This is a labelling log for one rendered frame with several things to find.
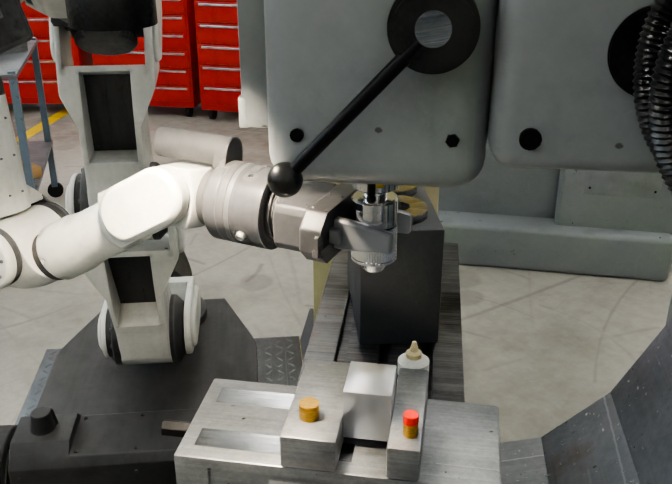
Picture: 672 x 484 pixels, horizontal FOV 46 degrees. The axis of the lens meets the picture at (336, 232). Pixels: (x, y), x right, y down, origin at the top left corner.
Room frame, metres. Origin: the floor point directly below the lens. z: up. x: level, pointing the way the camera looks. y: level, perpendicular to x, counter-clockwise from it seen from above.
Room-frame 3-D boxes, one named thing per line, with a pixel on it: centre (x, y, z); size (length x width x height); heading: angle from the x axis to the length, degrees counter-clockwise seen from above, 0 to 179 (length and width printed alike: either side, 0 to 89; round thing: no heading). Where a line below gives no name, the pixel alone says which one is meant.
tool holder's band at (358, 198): (0.74, -0.04, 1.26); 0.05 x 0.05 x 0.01
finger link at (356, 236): (0.71, -0.02, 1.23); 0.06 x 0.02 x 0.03; 65
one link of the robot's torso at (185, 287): (1.52, 0.40, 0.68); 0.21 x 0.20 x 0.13; 6
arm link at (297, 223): (0.78, 0.04, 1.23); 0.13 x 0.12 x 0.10; 155
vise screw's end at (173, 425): (0.77, 0.18, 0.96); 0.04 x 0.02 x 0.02; 81
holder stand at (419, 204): (1.14, -0.09, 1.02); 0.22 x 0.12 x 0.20; 4
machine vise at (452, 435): (0.74, -0.01, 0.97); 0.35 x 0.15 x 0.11; 81
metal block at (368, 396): (0.73, -0.04, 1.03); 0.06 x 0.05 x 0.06; 171
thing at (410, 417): (0.68, -0.08, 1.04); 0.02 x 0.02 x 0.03
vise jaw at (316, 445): (0.74, 0.02, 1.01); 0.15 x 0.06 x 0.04; 171
